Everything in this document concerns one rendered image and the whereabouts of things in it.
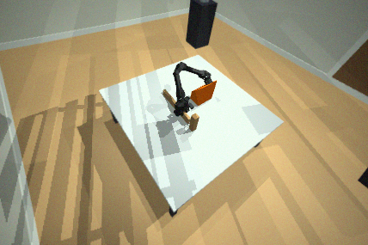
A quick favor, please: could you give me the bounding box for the wooden post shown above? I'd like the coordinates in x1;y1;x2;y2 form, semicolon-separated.
189;113;199;132

